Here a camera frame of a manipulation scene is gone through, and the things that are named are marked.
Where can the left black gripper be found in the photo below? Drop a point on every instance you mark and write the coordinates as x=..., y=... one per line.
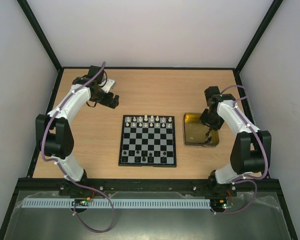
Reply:
x=107, y=102

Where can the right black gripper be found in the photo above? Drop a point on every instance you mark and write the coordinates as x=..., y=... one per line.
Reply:
x=211, y=123

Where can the gold metal tin tray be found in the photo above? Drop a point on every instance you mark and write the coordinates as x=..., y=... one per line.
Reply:
x=196, y=134

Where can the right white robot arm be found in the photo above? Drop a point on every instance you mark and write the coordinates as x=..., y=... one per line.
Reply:
x=251, y=152

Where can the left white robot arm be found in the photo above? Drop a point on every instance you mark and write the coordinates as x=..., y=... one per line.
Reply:
x=53, y=130

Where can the black white chessboard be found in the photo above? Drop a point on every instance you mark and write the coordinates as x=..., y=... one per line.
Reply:
x=158, y=134

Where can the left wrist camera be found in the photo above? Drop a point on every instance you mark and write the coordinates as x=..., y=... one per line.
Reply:
x=109, y=85

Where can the black frame enclosure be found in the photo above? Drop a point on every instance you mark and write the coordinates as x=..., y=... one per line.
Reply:
x=51, y=183

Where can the black mounting rail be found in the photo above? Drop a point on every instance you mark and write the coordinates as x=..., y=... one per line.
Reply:
x=193, y=187

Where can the white slotted cable duct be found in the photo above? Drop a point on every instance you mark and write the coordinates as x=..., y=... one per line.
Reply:
x=63, y=203

